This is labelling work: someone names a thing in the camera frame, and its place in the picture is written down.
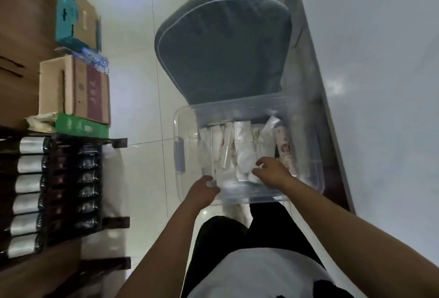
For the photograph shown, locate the black bottle rack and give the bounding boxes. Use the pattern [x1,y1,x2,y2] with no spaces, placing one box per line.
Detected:
[0,126,132,276]

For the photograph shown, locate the brown cardboard box red side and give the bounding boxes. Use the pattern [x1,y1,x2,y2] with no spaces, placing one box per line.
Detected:
[38,55,112,126]

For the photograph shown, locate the person's right forearm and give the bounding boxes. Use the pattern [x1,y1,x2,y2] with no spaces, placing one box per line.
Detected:
[274,175,439,298]

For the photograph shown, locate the row of dark foil-wrapped bottles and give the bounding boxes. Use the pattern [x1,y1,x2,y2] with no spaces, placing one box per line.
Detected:
[0,136,103,260]

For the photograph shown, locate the person's right hand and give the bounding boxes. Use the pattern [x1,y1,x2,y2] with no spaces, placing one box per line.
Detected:
[252,157,296,189]

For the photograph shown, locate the brown wooden cabinet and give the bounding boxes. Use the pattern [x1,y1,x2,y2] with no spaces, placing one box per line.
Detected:
[0,0,74,132]

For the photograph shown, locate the pile of white packets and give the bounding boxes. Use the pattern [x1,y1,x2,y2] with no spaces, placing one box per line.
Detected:
[198,116,279,185]

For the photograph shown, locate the plain brown cardboard box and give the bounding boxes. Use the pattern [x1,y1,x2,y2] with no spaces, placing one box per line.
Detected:
[70,0,102,52]

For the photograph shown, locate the person's black trousers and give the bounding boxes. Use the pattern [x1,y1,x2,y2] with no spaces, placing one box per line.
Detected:
[180,201,355,298]

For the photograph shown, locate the clear plastic storage bin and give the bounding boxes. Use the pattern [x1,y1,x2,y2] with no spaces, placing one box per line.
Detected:
[172,97,326,206]

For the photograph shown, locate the grey cushioned chair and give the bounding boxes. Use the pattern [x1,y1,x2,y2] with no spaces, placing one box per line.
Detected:
[154,0,293,107]

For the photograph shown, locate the person's left hand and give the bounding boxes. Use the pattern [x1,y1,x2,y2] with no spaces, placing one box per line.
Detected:
[184,175,221,211]

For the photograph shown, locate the person's white shirt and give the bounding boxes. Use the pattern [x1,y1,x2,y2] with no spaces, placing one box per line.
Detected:
[187,248,338,298]

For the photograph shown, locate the green flat box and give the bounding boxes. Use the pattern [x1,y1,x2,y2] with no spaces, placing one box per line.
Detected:
[54,113,110,139]

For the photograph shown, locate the white crumpled bag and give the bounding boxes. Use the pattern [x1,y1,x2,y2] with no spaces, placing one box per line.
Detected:
[26,112,59,133]

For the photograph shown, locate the tall red dotted packet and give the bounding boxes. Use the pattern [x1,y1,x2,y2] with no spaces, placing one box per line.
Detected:
[275,126,297,175]

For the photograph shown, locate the person's left forearm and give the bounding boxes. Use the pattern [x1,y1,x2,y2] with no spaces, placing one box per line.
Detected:
[115,202,207,298]

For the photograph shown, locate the teal box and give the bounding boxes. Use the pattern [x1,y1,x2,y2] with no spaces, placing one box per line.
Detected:
[56,0,83,51]

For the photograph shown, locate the clear plastic bag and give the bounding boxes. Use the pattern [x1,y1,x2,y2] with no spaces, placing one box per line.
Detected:
[55,46,110,74]

